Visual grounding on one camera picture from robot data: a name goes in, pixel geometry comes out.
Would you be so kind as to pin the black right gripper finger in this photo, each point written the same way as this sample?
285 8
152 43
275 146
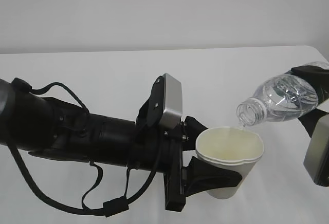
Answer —
310 120
317 77

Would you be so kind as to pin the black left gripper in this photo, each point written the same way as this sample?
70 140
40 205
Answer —
200 175

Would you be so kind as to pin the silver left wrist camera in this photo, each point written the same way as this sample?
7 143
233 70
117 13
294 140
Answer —
172 105

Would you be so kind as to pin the white paper cup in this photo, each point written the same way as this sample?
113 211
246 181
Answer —
232 149

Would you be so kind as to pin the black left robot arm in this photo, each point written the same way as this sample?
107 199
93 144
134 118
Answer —
49 128

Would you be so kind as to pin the clear water bottle green label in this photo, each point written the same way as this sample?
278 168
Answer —
281 98

